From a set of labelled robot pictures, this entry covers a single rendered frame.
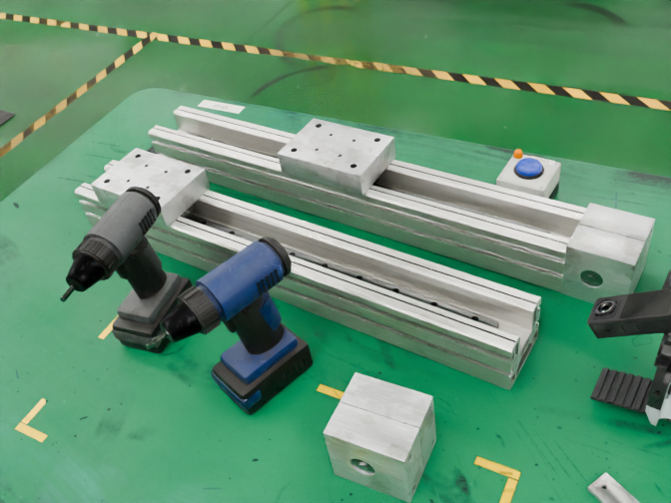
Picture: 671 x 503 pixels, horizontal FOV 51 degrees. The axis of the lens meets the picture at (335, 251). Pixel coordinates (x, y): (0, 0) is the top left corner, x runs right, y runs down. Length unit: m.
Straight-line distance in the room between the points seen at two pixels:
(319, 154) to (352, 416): 0.48
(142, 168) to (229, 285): 0.45
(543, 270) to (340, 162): 0.35
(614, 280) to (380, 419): 0.39
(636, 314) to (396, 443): 0.29
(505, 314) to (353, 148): 0.38
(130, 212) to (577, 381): 0.63
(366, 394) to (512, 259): 0.35
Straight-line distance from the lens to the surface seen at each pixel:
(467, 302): 0.97
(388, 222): 1.14
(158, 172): 1.20
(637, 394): 0.94
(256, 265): 0.84
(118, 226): 0.97
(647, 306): 0.82
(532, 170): 1.16
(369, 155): 1.13
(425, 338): 0.95
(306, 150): 1.16
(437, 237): 1.11
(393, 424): 0.82
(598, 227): 1.04
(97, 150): 1.57
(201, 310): 0.82
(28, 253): 1.37
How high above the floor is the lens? 1.56
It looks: 43 degrees down
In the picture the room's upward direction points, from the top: 11 degrees counter-clockwise
